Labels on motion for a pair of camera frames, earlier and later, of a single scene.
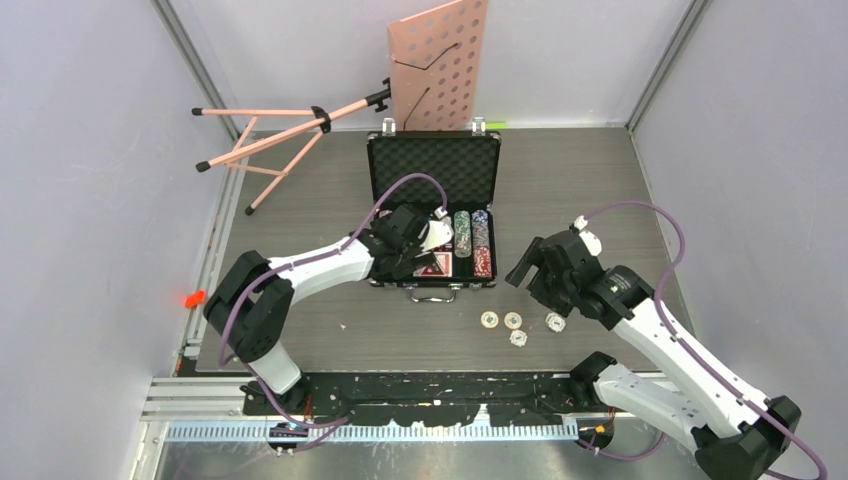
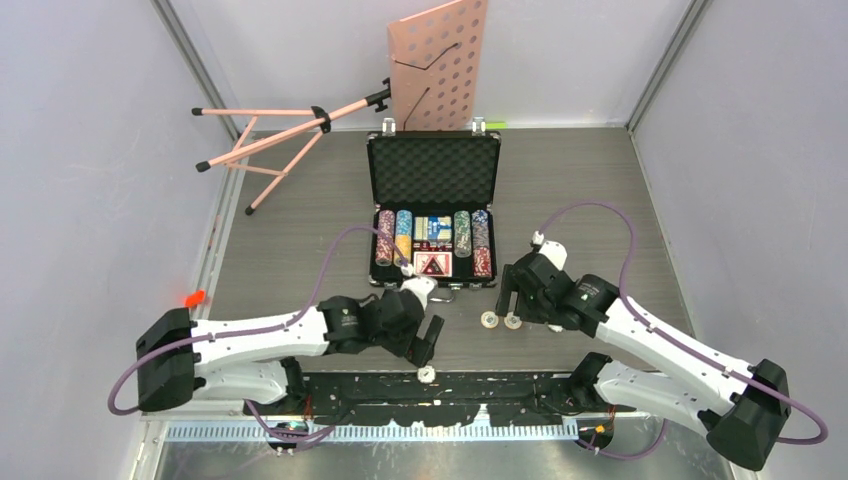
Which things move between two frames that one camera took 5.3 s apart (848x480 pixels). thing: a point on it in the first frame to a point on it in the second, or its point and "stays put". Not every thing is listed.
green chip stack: x=462 y=234 stays put
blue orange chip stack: x=480 y=229 stays put
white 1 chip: x=518 y=338 to x=426 y=374
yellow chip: x=489 y=319 stays put
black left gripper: x=415 y=258 to x=421 y=348
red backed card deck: x=443 y=267 stays put
